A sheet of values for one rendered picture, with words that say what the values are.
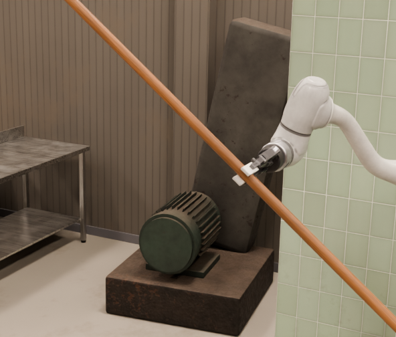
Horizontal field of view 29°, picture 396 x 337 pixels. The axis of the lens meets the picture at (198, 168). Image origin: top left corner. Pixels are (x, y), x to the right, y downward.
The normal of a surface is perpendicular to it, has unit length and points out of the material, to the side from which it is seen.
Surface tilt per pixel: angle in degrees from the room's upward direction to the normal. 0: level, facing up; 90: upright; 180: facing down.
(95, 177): 90
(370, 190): 90
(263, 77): 90
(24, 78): 90
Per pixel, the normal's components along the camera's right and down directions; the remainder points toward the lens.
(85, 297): 0.02, -0.96
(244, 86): -0.33, 0.24
